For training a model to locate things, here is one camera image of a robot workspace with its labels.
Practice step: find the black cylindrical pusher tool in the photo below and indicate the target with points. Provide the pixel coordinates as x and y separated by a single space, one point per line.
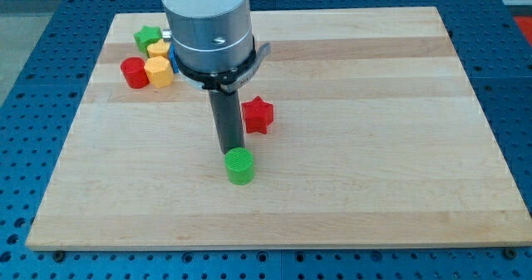
228 120

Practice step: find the green cylinder block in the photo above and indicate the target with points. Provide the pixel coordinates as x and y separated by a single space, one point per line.
239 164

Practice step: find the yellow pentagon block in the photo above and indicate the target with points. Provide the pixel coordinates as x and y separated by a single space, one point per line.
159 48

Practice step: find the wooden board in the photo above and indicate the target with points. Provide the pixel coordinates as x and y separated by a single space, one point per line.
378 141

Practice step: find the blue block behind arm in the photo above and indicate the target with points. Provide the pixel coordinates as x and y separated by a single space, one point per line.
172 59

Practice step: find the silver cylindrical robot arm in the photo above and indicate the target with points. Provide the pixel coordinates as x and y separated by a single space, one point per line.
210 35

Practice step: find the red star block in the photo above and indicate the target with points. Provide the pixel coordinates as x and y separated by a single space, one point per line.
258 115

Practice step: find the yellow hexagon block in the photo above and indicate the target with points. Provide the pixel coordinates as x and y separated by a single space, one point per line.
159 71

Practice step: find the red cylinder block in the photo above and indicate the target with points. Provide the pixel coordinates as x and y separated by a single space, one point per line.
133 70

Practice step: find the green star block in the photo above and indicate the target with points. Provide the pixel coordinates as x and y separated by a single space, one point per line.
146 36

